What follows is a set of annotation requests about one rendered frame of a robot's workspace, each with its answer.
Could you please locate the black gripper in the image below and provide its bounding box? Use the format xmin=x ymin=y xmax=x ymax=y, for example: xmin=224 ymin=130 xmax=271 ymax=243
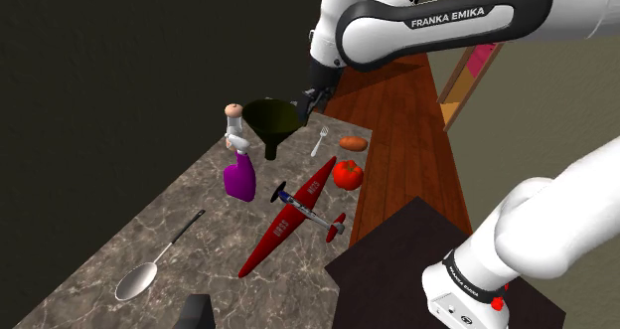
xmin=296 ymin=58 xmax=347 ymax=126

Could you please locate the white fork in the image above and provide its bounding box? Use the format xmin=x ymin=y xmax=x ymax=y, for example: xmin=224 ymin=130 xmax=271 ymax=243
xmin=309 ymin=125 xmax=331 ymax=159

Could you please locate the dark green funnel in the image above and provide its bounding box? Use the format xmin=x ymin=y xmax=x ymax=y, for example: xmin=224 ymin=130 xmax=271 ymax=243
xmin=241 ymin=97 xmax=303 ymax=162

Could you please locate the orange sweet potato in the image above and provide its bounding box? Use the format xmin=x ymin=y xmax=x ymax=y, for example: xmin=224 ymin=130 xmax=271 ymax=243
xmin=338 ymin=135 xmax=370 ymax=153

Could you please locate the red tomato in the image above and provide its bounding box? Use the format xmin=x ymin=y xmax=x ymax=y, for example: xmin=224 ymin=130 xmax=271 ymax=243
xmin=331 ymin=159 xmax=366 ymax=192

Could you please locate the purple spray bottle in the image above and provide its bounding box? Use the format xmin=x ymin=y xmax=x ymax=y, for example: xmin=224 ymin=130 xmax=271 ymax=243
xmin=222 ymin=136 xmax=257 ymax=204

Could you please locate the red toy airplane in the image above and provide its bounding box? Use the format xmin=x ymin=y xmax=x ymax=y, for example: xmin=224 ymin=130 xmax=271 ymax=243
xmin=236 ymin=155 xmax=348 ymax=279

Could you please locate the wooden bookshelf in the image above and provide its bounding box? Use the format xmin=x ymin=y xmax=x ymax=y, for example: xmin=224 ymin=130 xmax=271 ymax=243
xmin=437 ymin=42 xmax=506 ymax=133

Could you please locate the dark robot stand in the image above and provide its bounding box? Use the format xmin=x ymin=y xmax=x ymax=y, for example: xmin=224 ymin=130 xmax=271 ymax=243
xmin=323 ymin=196 xmax=567 ymax=329

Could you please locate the black box-shaped object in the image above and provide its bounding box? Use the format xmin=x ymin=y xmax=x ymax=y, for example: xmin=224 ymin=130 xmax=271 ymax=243
xmin=173 ymin=293 xmax=218 ymax=329

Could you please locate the silver spoon with black handle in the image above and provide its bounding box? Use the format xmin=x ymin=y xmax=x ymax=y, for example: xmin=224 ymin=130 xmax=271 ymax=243
xmin=113 ymin=208 xmax=207 ymax=302

